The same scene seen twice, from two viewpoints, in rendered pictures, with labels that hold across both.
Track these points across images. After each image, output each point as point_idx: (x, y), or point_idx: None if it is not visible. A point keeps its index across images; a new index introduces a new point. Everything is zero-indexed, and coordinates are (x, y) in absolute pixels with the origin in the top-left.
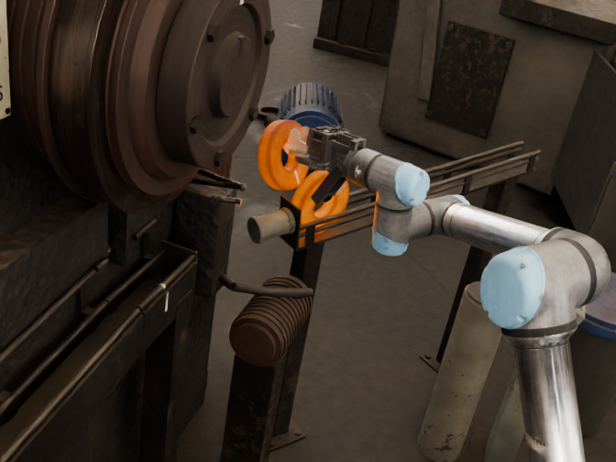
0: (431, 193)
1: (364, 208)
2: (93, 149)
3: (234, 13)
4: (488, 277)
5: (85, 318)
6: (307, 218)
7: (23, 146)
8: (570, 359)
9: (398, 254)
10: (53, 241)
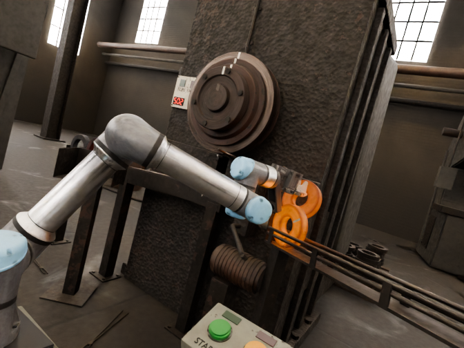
0: (343, 270)
1: (296, 239)
2: (187, 108)
3: (223, 78)
4: None
5: None
6: (275, 226)
7: None
8: (85, 159)
9: (225, 211)
10: (197, 150)
